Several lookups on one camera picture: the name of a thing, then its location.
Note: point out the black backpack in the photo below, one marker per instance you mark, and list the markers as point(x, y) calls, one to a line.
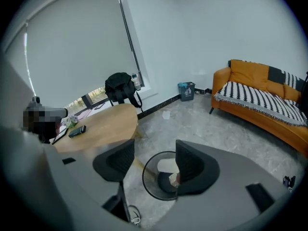
point(120, 85)

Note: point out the white window sill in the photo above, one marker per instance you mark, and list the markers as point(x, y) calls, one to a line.
point(146, 93)

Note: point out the black white patterned throw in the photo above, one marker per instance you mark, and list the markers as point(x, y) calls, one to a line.
point(276, 74)

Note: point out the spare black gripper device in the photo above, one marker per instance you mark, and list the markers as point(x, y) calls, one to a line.
point(287, 182)

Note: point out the white paper scrap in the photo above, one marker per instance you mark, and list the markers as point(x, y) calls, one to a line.
point(166, 115)

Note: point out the black power strip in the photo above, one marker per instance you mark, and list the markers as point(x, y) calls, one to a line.
point(201, 91)

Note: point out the orange sofa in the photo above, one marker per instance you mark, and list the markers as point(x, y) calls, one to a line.
point(250, 74)

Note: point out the wooden coffee table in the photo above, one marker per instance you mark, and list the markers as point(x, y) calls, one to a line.
point(108, 129)

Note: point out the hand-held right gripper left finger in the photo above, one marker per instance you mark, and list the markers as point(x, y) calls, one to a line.
point(96, 196)

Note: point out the black waste bin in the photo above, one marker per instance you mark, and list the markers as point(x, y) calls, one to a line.
point(149, 182)

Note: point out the white rectangular box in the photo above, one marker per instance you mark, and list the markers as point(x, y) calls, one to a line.
point(167, 165)

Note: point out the dark blue remote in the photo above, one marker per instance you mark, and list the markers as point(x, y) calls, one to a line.
point(77, 131)

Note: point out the person's grey hoodie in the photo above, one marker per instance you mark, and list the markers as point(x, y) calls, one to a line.
point(24, 177)

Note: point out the grey plastic bin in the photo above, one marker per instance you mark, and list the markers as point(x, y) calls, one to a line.
point(187, 94)

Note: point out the grey roller blind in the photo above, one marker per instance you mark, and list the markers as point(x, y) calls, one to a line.
point(72, 44)

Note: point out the clear water bottle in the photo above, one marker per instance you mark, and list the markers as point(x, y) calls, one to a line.
point(136, 82)

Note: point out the head-worn camera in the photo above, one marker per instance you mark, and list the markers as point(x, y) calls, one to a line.
point(35, 101)

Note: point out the person's head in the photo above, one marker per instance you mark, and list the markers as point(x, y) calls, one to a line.
point(41, 126)

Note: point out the black white striped blanket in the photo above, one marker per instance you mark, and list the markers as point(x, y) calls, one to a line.
point(260, 100)

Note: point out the artificial flower bunch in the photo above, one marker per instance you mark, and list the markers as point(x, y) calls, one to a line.
point(71, 121)

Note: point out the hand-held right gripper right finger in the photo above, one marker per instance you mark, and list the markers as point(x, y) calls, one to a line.
point(228, 189)

